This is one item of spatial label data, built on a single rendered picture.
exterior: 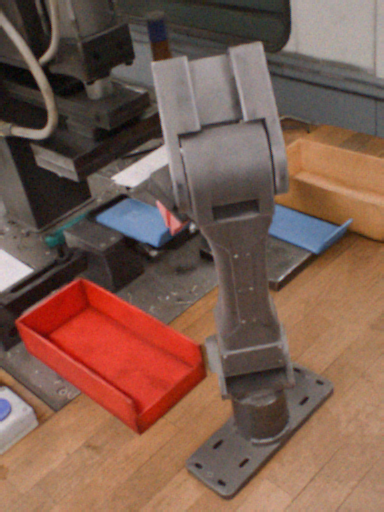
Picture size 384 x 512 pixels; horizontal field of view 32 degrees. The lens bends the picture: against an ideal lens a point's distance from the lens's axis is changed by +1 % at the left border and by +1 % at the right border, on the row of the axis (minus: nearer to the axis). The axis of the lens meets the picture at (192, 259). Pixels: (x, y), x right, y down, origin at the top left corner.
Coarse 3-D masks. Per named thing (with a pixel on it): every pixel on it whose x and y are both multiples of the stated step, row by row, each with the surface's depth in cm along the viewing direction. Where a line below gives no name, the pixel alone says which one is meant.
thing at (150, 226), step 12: (120, 204) 108; (132, 204) 108; (96, 216) 106; (108, 216) 106; (120, 216) 105; (144, 216) 105; (156, 216) 104; (132, 228) 102; (144, 228) 102; (156, 228) 101; (168, 228) 96; (156, 240) 99; (168, 240) 99
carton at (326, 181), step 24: (312, 144) 120; (288, 168) 122; (312, 168) 123; (336, 168) 119; (360, 168) 115; (288, 192) 114; (312, 192) 110; (336, 192) 106; (360, 192) 116; (336, 216) 109; (360, 216) 105
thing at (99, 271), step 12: (72, 240) 106; (180, 240) 112; (96, 252) 102; (108, 252) 101; (120, 252) 103; (132, 252) 105; (96, 264) 104; (108, 264) 102; (120, 264) 104; (132, 264) 106; (84, 276) 110; (96, 276) 107; (108, 276) 103; (120, 276) 105; (132, 276) 107; (108, 288) 106; (120, 288) 106
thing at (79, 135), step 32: (32, 96) 103; (64, 96) 102; (96, 96) 95; (128, 96) 94; (64, 128) 99; (96, 128) 95; (128, 128) 96; (160, 128) 101; (64, 160) 92; (96, 160) 94
